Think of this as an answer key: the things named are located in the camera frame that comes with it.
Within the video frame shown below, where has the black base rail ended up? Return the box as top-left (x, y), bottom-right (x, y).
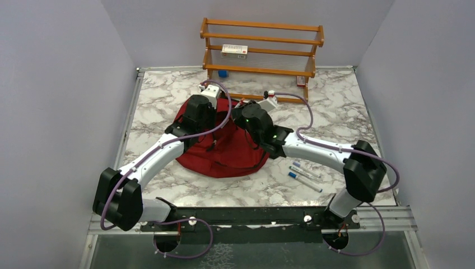
top-left (89, 206), bottom-right (416, 246)

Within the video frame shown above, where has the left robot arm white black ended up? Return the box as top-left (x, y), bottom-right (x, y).
top-left (92, 91), bottom-right (233, 231)

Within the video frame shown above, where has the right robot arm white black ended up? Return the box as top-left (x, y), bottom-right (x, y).
top-left (231, 103), bottom-right (387, 228)

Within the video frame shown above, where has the white box on shelf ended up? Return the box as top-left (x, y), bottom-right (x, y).
top-left (221, 44), bottom-right (248, 59)

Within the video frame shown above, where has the red student backpack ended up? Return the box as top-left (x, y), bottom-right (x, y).
top-left (176, 120), bottom-right (269, 178)

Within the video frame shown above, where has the small red white box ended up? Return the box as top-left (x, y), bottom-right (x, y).
top-left (296, 76), bottom-right (306, 87)

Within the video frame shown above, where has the wooden three-tier shelf rack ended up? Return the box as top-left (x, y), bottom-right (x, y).
top-left (199, 18), bottom-right (325, 99)

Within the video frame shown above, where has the blue capped white marker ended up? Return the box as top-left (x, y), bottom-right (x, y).
top-left (288, 172), bottom-right (323, 193)

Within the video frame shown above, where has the clear pen blue cap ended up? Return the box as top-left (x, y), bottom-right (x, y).
top-left (289, 161), bottom-right (322, 182)

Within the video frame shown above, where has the red pen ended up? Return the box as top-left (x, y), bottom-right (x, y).
top-left (234, 98), bottom-right (245, 109)

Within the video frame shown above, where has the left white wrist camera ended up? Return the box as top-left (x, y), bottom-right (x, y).
top-left (198, 84), bottom-right (221, 109)

